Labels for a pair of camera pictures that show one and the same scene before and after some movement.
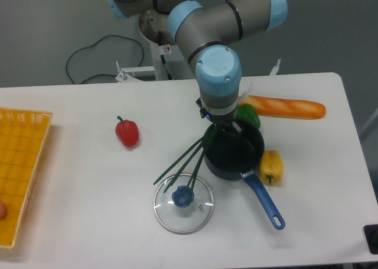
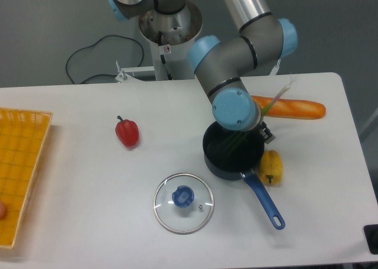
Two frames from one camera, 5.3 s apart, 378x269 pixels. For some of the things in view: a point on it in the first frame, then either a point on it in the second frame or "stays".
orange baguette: (284, 107) stays
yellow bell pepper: (271, 167) stays
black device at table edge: (371, 234) stays
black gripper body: (222, 122) -> (266, 133)
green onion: (195, 157) -> (229, 148)
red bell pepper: (127, 132) stays
